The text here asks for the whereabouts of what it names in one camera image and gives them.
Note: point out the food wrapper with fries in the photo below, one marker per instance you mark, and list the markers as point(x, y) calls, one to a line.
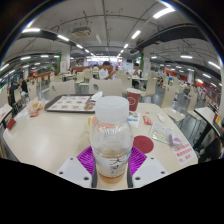
point(35, 106)

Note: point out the person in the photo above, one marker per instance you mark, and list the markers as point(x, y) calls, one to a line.
point(104, 72)
point(136, 71)
point(13, 91)
point(24, 86)

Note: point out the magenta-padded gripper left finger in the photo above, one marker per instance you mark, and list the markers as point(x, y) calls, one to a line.
point(85, 158)

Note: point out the group of beige chairs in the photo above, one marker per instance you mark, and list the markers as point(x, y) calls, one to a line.
point(150, 87)

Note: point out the small red sauce packet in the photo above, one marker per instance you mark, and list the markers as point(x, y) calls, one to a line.
point(147, 120)
point(34, 114)

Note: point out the shiny patterned card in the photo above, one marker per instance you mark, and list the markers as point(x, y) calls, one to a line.
point(160, 133)

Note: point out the ceiling air conditioner unit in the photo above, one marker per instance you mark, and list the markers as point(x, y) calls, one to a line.
point(81, 31)

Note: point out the neighbouring beige table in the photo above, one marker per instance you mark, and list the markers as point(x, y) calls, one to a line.
point(206, 115)
point(5, 111)

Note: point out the ceiling lights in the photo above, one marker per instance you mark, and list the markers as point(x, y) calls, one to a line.
point(163, 12)

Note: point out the small purple plastic wrapper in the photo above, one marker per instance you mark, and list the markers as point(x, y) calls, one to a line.
point(175, 141)

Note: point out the beige chair with hole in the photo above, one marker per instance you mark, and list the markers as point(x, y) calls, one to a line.
point(108, 87)
point(63, 90)

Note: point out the dark food tray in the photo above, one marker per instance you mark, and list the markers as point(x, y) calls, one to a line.
point(66, 103)

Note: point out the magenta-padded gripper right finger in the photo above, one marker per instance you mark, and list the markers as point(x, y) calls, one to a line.
point(138, 160)

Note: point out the red paper cup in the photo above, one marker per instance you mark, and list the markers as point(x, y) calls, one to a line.
point(134, 100)

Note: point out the clear white-capped drink bottle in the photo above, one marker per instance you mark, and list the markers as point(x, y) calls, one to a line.
point(111, 140)

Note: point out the white card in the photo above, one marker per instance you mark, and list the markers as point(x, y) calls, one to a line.
point(21, 115)

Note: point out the small white packet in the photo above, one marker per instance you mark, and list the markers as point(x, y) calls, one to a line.
point(161, 117)

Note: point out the flat round red coaster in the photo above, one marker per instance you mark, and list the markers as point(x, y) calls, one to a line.
point(144, 144)

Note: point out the crumpled white napkin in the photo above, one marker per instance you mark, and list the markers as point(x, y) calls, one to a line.
point(96, 96)

